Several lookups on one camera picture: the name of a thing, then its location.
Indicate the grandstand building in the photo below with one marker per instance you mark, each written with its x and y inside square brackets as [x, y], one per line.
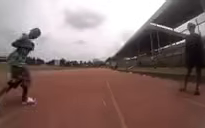
[170, 55]

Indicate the grass field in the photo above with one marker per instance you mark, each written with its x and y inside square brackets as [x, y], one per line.
[0, 68]

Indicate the row of trees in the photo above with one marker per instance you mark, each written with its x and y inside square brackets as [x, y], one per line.
[36, 61]

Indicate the grass strip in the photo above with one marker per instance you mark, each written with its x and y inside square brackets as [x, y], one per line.
[163, 70]

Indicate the person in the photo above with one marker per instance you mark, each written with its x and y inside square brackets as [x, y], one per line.
[20, 56]
[194, 50]

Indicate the red running track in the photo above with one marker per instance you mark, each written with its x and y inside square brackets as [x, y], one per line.
[73, 100]

